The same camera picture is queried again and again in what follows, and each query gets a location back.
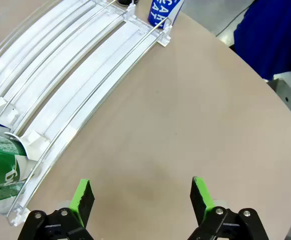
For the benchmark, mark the clear white can dispenser rack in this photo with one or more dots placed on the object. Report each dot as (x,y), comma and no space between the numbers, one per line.
(85,70)

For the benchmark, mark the blue Pocari Sweat can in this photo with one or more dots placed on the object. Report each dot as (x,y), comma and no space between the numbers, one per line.
(160,12)

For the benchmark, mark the person in blue hoodie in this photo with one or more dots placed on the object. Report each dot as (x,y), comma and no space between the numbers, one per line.
(273,37)

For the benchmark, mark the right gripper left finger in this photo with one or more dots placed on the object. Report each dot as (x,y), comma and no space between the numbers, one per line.
(79,197)

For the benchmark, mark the green Chilsung Cider can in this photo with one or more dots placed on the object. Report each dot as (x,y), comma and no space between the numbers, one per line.
(0,160)

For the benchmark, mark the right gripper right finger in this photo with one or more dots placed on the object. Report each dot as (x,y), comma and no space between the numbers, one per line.
(201,197)

